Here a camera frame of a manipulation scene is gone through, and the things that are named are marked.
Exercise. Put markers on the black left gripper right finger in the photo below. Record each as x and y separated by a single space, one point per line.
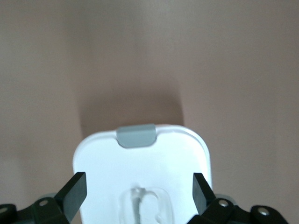
205 205

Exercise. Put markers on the white plastic box lid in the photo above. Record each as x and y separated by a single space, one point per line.
140 165

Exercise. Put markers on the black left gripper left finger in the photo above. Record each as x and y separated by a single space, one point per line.
70 198

